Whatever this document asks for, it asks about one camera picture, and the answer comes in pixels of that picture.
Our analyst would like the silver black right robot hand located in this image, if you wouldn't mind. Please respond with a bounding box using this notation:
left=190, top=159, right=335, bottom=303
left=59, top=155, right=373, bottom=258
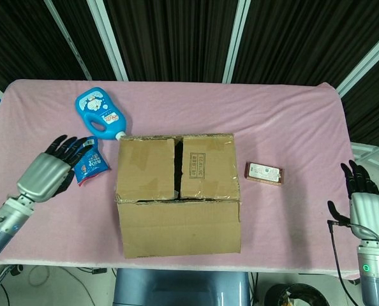
left=327, top=159, right=379, bottom=240

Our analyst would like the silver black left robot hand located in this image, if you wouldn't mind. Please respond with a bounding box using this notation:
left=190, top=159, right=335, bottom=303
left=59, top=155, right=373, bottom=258
left=16, top=134, right=96, bottom=203

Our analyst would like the brown cardboard box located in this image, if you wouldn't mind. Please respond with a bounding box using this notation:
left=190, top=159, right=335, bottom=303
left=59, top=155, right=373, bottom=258
left=114, top=133, right=243, bottom=259

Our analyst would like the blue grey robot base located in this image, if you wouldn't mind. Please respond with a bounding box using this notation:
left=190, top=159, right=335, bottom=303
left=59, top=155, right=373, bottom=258
left=112, top=268, right=251, bottom=306

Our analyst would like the blue snack bag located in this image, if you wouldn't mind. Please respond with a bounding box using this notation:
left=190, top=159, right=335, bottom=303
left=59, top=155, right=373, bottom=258
left=73, top=136, right=110, bottom=186

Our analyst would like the blue detergent bottle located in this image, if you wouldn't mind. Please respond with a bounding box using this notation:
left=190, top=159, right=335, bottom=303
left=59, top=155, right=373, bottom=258
left=74, top=86, right=129, bottom=141

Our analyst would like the red and yellow flat box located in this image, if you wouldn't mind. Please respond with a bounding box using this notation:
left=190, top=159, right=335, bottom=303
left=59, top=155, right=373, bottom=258
left=245, top=161, right=286, bottom=186

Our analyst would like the black round bin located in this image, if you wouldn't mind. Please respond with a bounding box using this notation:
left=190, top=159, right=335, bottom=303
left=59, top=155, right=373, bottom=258
left=264, top=282, right=331, bottom=306

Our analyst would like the pink tablecloth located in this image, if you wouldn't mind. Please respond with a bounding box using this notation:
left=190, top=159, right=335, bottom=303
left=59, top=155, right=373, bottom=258
left=0, top=78, right=362, bottom=278

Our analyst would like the black curtain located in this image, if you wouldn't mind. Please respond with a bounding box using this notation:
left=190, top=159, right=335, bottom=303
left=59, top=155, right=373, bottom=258
left=0, top=0, right=379, bottom=147

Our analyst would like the black cable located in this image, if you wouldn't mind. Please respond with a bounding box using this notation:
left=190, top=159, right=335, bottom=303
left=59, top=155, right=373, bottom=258
left=327, top=219, right=377, bottom=306

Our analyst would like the white low frame beam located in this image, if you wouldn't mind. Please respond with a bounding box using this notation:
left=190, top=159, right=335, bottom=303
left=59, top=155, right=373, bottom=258
left=350, top=140, right=379, bottom=161

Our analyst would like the thin white frame post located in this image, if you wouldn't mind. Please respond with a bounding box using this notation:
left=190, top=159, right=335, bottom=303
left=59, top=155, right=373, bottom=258
left=44, top=0, right=92, bottom=80

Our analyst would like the white slanted frame beam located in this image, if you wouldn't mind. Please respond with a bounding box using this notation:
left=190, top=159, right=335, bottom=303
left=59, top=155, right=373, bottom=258
left=334, top=31, right=379, bottom=97

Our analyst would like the wide white frame post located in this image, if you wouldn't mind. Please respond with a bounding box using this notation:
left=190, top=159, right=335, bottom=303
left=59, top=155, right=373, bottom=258
left=87, top=0, right=129, bottom=82

